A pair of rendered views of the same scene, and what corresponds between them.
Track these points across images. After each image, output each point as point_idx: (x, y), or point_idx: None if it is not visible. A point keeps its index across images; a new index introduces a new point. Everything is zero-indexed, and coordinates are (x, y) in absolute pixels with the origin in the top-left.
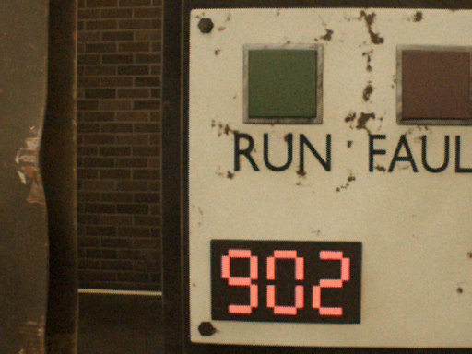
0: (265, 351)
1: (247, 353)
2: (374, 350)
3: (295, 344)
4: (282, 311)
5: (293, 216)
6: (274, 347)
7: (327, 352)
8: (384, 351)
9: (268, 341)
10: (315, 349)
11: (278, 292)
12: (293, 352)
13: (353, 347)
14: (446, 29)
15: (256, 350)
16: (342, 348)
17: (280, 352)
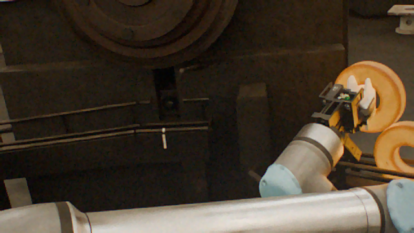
0: (5, 2)
1: (2, 3)
2: (25, 0)
3: (7, 0)
4: None
5: None
6: (6, 1)
7: (17, 1)
8: (27, 0)
9: (2, 0)
10: (14, 1)
11: None
12: (10, 2)
13: (21, 0)
14: None
15: (3, 2)
16: (19, 0)
17: (8, 2)
